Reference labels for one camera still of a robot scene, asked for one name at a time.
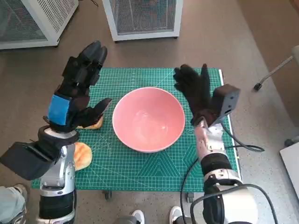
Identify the white shoe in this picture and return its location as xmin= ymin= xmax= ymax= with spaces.
xmin=132 ymin=209 xmax=145 ymax=224
xmin=169 ymin=205 xmax=184 ymax=224

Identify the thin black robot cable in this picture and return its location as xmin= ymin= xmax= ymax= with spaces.
xmin=179 ymin=158 xmax=200 ymax=224

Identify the green cutting mat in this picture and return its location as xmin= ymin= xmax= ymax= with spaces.
xmin=30 ymin=67 xmax=241 ymax=193

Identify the dark grey furniture foot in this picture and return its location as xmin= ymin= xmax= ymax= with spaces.
xmin=284 ymin=137 xmax=299 ymax=147

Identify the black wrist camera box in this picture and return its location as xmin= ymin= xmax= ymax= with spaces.
xmin=0 ymin=133 xmax=80 ymax=181
xmin=209 ymin=85 xmax=241 ymax=126

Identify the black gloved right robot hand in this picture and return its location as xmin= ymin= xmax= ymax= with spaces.
xmin=173 ymin=63 xmax=222 ymax=126

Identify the pink bowl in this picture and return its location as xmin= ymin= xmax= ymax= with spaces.
xmin=112 ymin=87 xmax=186 ymax=154

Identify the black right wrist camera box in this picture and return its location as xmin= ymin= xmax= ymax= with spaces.
xmin=209 ymin=85 xmax=241 ymax=126

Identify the black camera cable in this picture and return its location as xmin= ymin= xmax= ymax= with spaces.
xmin=221 ymin=123 xmax=266 ymax=152

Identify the black floor cable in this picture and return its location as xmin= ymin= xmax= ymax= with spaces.
xmin=78 ymin=0 xmax=99 ymax=7

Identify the long twisted toy bread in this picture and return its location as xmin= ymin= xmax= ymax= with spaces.
xmin=76 ymin=116 xmax=105 ymax=130

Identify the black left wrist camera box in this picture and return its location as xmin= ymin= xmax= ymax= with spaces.
xmin=0 ymin=133 xmax=80 ymax=181

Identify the white cabinet with perforated side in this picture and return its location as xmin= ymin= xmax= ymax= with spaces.
xmin=0 ymin=0 xmax=79 ymax=50

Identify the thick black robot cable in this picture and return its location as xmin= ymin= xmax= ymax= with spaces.
xmin=189 ymin=184 xmax=279 ymax=224

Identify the white desk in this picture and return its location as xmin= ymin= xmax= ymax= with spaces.
xmin=279 ymin=144 xmax=299 ymax=199

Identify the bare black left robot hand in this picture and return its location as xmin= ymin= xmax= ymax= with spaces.
xmin=43 ymin=41 xmax=113 ymax=133

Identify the round toy bread bun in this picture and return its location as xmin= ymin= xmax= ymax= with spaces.
xmin=73 ymin=142 xmax=93 ymax=171

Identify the white wire mesh cabinet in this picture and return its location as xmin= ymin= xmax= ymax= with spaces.
xmin=102 ymin=0 xmax=184 ymax=42

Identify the person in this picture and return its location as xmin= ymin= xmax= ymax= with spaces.
xmin=0 ymin=184 xmax=30 ymax=224

